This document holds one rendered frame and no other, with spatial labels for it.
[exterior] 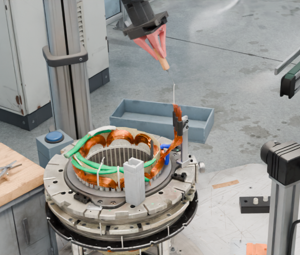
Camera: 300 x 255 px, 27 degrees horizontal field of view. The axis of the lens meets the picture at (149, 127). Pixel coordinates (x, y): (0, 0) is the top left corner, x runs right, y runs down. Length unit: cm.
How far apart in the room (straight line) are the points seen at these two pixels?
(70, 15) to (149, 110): 32
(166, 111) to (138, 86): 253
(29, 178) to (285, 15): 423
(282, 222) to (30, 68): 289
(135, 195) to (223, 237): 49
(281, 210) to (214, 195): 94
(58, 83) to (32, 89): 198
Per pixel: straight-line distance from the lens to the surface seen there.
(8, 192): 137
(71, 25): 168
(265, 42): 489
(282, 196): 86
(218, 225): 169
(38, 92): 374
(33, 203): 144
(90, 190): 128
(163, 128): 158
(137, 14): 149
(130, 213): 122
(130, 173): 120
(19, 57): 359
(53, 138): 158
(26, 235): 146
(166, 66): 154
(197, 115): 165
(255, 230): 168
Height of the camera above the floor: 183
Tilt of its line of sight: 30 degrees down
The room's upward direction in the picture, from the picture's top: 2 degrees counter-clockwise
